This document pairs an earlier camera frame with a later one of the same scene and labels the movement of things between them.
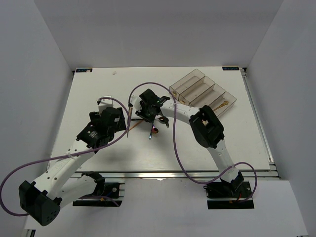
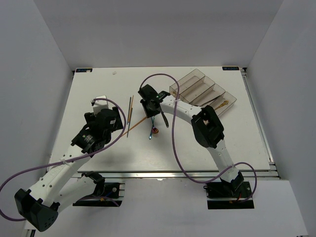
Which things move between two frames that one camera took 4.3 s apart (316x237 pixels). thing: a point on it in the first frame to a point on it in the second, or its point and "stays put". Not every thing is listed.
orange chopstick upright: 131,110 stays put
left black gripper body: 121,125 stays put
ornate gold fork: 225,102 stays put
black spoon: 162,119 to 211,101
